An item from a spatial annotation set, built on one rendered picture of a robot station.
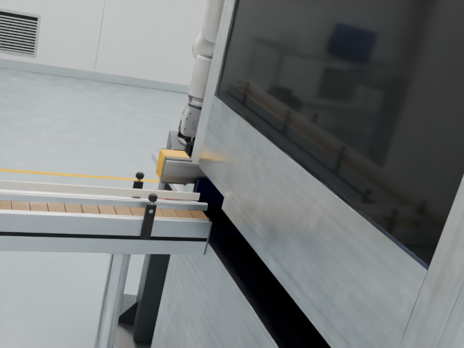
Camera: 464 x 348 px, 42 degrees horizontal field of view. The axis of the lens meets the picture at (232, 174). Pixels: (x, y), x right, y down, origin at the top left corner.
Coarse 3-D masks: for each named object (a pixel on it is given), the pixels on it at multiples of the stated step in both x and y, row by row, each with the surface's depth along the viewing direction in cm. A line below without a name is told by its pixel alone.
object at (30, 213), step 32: (0, 192) 127; (32, 192) 139; (64, 192) 139; (96, 192) 142; (128, 192) 145; (160, 192) 148; (0, 224) 127; (32, 224) 130; (64, 224) 132; (96, 224) 135; (128, 224) 138; (160, 224) 141; (192, 224) 144
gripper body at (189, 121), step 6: (186, 108) 193; (192, 108) 193; (198, 108) 192; (186, 114) 193; (192, 114) 193; (198, 114) 194; (180, 120) 196; (186, 120) 193; (192, 120) 194; (198, 120) 194; (186, 126) 194; (192, 126) 195; (186, 132) 195; (192, 132) 195
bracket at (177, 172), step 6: (168, 162) 154; (174, 162) 154; (180, 162) 155; (186, 162) 156; (192, 162) 156; (168, 168) 155; (174, 168) 155; (180, 168) 156; (186, 168) 156; (192, 168) 157; (168, 174) 155; (174, 174) 156; (180, 174) 156; (186, 174) 157; (192, 174) 158; (162, 180) 155; (168, 180) 156; (174, 180) 157; (180, 180) 157; (186, 180) 158; (192, 180) 158
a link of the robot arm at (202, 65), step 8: (200, 56) 188; (208, 56) 190; (200, 64) 188; (208, 64) 187; (200, 72) 188; (208, 72) 188; (192, 80) 191; (200, 80) 189; (192, 88) 191; (200, 88) 190; (192, 96) 192; (200, 96) 190
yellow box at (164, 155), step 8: (160, 152) 159; (168, 152) 158; (176, 152) 160; (184, 152) 161; (160, 160) 158; (176, 160) 155; (184, 160) 156; (160, 168) 158; (160, 176) 157; (184, 184) 159
